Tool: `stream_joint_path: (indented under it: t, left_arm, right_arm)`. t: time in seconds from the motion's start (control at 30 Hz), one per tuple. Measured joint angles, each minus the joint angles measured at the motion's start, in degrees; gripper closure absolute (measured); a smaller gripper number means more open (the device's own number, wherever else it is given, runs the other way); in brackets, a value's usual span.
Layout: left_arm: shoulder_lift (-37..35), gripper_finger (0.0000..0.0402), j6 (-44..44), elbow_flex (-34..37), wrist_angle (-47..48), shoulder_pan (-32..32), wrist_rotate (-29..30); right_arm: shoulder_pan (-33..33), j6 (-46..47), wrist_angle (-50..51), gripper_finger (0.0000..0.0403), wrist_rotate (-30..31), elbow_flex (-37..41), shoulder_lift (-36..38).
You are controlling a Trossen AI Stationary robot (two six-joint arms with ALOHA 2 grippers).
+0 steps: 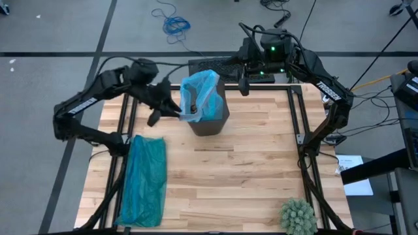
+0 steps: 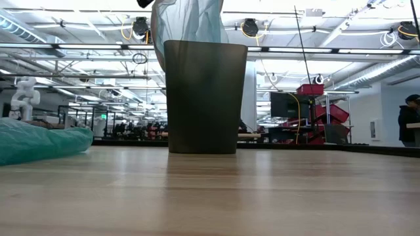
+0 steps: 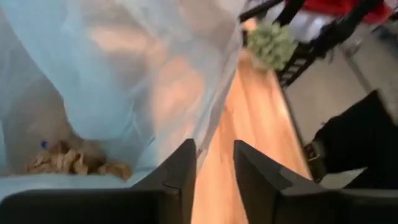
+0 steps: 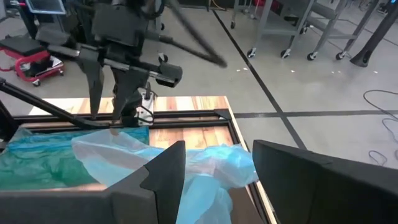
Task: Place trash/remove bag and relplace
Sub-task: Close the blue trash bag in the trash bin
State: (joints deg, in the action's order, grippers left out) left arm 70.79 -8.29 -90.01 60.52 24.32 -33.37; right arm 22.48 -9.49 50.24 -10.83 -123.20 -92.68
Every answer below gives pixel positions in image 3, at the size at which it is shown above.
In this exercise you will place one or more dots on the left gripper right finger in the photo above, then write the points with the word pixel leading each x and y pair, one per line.
pixel 311 208

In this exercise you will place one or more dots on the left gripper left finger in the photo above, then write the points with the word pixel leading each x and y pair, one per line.
pixel 93 208

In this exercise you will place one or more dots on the brown paper ball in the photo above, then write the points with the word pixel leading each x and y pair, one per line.
pixel 116 170
pixel 62 160

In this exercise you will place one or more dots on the light blue trash bag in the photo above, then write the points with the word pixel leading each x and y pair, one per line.
pixel 109 77

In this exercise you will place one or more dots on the white paper sheet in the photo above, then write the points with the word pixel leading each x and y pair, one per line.
pixel 342 180

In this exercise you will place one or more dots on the green succulent plant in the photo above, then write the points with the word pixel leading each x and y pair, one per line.
pixel 270 46

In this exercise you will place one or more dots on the red box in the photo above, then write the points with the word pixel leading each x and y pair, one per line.
pixel 342 7

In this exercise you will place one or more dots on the black aluminium table frame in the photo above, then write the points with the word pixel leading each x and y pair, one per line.
pixel 293 70

